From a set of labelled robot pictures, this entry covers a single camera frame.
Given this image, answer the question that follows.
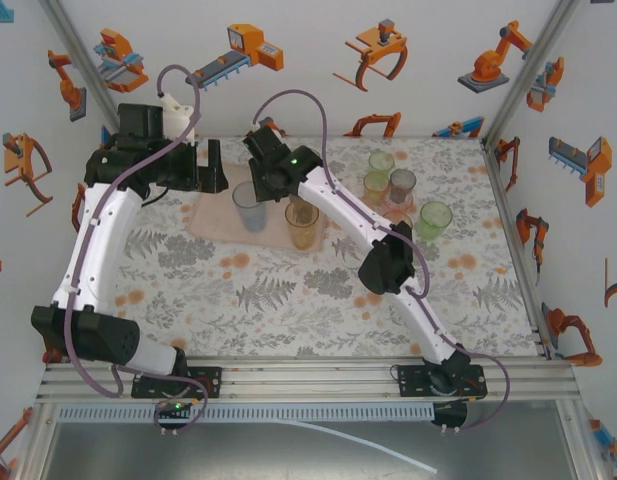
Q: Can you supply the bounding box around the small grey glass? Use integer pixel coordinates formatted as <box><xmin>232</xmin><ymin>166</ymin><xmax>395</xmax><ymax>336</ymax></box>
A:
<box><xmin>389</xmin><ymin>168</ymin><xmax>418</xmax><ymax>204</ymax></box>

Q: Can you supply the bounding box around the large green glass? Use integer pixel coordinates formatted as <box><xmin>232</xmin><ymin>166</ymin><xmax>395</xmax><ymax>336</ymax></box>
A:
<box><xmin>418</xmin><ymin>199</ymin><xmax>454</xmax><ymax>242</ymax></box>

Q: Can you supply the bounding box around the floral print table cover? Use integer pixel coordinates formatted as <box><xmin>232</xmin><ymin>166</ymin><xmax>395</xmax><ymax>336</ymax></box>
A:
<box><xmin>80</xmin><ymin>135</ymin><xmax>544</xmax><ymax>359</ymax></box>

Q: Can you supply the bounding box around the pink glass with red rim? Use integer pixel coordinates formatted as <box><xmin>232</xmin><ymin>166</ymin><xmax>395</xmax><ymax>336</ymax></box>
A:
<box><xmin>380</xmin><ymin>189</ymin><xmax>414</xmax><ymax>211</ymax></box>

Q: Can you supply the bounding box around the aluminium table rail long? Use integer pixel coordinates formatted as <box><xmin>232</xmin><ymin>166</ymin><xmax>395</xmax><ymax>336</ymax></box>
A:
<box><xmin>35</xmin><ymin>354</ymin><xmax>589</xmax><ymax>404</ymax></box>

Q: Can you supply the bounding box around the white slotted cable duct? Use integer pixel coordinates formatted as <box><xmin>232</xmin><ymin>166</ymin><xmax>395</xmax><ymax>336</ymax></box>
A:
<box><xmin>55</xmin><ymin>403</ymin><xmax>437</xmax><ymax>424</ymax></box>

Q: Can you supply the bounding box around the medium amber glass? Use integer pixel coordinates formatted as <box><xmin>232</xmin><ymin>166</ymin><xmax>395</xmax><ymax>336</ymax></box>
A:
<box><xmin>382</xmin><ymin>209</ymin><xmax>414</xmax><ymax>231</ymax></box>

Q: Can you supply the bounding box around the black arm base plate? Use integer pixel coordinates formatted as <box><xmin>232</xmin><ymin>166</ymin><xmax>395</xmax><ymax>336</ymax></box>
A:
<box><xmin>396</xmin><ymin>363</ymin><xmax>487</xmax><ymax>399</ymax></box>
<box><xmin>131</xmin><ymin>364</ymin><xmax>224</xmax><ymax>400</ymax></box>

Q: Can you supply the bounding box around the thin white tube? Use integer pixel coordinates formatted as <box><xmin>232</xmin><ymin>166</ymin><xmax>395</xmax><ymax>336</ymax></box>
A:
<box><xmin>275</xmin><ymin>419</ymin><xmax>439</xmax><ymax>475</ymax></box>

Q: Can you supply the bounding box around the small amber glass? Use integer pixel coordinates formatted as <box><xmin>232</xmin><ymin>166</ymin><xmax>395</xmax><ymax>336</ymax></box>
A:
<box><xmin>362</xmin><ymin>171</ymin><xmax>391</xmax><ymax>204</ymax></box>

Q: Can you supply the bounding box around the tall amber glass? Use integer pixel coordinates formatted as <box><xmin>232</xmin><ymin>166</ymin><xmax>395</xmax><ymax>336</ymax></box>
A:
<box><xmin>284</xmin><ymin>200</ymin><xmax>321</xmax><ymax>251</ymax></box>

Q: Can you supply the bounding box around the aluminium frame post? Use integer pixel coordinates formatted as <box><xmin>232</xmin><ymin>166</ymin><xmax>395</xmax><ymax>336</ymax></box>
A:
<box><xmin>37</xmin><ymin>0</ymin><xmax>137</xmax><ymax>151</ymax></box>
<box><xmin>480</xmin><ymin>0</ymin><xmax>582</xmax><ymax>149</ymax></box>

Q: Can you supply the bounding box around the small green glass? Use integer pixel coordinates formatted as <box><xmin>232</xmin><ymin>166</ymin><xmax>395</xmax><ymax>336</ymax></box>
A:
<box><xmin>367</xmin><ymin>150</ymin><xmax>397</xmax><ymax>176</ymax></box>

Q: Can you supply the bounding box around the blue glass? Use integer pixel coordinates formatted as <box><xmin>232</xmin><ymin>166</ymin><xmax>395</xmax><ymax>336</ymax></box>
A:
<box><xmin>231</xmin><ymin>180</ymin><xmax>269</xmax><ymax>234</ymax></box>

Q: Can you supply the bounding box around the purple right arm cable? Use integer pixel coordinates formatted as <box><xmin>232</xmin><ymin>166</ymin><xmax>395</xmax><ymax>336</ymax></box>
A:
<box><xmin>251</xmin><ymin>88</ymin><xmax>514</xmax><ymax>434</ymax></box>

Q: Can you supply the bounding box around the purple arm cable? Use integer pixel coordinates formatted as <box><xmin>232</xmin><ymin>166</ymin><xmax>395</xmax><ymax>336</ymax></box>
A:
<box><xmin>62</xmin><ymin>63</ymin><xmax>209</xmax><ymax>436</ymax></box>
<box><xmin>251</xmin><ymin>88</ymin><xmax>514</xmax><ymax>434</ymax></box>

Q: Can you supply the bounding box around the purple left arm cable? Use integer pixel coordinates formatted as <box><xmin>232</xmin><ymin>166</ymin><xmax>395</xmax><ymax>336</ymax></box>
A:
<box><xmin>62</xmin><ymin>63</ymin><xmax>209</xmax><ymax>436</ymax></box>

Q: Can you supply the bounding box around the pink cloth mat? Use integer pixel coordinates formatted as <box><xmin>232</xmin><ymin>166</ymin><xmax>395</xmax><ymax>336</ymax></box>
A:
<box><xmin>186</xmin><ymin>162</ymin><xmax>329</xmax><ymax>251</ymax></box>

